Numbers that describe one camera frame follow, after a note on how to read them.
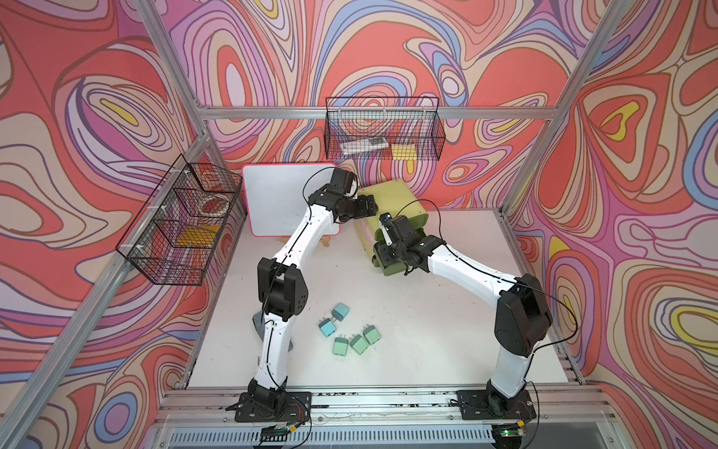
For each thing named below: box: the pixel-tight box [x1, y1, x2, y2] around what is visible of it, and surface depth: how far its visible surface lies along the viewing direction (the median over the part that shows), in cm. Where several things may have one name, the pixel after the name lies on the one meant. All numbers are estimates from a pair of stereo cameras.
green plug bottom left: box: [332, 336, 349, 357], surface depth 84 cm
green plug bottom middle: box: [348, 333, 370, 356], surface depth 85 cm
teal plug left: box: [317, 318, 337, 338], surface depth 88 cm
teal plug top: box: [330, 302, 351, 322], surface depth 91 cm
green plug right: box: [362, 323, 382, 346], surface depth 86 cm
